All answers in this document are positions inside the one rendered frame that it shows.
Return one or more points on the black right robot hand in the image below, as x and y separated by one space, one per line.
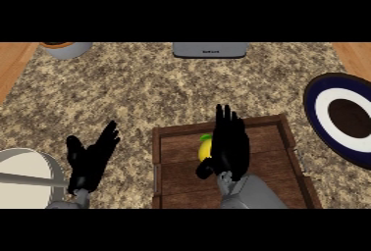
231 143

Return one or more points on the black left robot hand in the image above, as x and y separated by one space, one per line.
92 157

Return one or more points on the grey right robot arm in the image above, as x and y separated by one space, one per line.
249 192

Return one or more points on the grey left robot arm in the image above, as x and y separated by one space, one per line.
77 199

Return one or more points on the yellow lemon with green leaf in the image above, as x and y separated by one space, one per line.
205 150

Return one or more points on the brown wooden tray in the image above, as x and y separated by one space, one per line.
271 163

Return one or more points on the navy white brown plate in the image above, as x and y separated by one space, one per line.
338 98

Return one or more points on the white round pot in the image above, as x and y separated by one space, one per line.
24 179

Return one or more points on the grey appliance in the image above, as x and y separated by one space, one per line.
210 49

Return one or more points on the grey pot with orange rim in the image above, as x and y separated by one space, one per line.
67 49

